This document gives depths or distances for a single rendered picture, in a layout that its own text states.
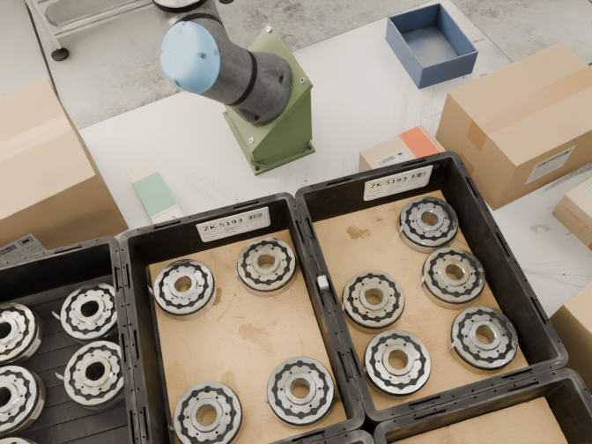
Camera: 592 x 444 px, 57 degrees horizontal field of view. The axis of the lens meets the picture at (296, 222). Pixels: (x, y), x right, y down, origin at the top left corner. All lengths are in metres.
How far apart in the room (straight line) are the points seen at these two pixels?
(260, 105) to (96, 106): 1.50
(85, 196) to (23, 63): 1.82
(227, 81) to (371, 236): 0.39
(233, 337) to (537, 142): 0.68
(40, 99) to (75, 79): 1.44
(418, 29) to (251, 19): 1.32
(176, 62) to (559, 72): 0.78
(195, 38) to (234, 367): 0.57
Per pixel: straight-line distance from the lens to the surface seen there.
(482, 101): 1.19
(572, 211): 1.22
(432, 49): 1.52
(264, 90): 1.09
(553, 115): 1.21
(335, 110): 1.35
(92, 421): 0.95
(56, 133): 1.17
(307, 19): 2.72
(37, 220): 1.11
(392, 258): 0.98
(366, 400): 0.78
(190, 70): 1.01
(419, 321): 0.94
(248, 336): 0.92
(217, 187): 1.23
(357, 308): 0.90
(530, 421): 0.93
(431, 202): 1.01
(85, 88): 2.62
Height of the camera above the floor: 1.69
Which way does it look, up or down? 59 degrees down
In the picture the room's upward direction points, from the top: 5 degrees counter-clockwise
